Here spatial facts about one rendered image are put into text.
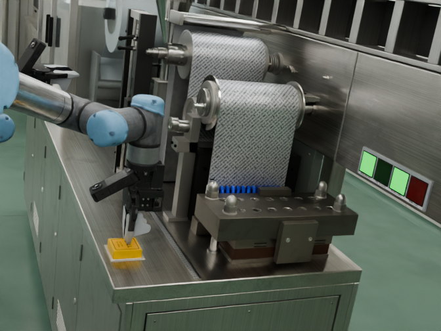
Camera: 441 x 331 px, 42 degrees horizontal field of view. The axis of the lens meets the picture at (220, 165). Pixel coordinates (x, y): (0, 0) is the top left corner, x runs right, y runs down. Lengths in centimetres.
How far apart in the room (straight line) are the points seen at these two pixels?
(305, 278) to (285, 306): 9
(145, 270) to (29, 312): 155
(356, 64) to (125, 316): 84
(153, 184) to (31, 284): 180
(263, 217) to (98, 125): 47
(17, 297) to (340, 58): 200
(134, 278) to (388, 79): 75
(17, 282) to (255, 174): 179
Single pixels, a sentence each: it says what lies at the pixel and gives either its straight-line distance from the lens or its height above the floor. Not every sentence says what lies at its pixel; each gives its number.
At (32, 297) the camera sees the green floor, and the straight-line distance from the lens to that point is 298.
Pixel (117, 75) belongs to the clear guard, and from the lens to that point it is 247.
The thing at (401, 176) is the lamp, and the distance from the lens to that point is 137.
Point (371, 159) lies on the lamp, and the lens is 145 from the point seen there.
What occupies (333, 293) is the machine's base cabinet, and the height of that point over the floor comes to 84.
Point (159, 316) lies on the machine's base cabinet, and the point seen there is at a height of 82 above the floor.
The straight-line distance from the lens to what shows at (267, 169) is 160.
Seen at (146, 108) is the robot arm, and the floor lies 127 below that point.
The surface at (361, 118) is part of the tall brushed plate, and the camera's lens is 150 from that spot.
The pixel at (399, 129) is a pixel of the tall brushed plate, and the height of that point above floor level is 130.
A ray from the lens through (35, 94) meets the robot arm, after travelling 120.
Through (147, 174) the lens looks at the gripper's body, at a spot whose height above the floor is 111.
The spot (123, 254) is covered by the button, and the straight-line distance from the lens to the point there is 140.
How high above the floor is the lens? 156
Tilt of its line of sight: 17 degrees down
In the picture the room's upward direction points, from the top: 9 degrees clockwise
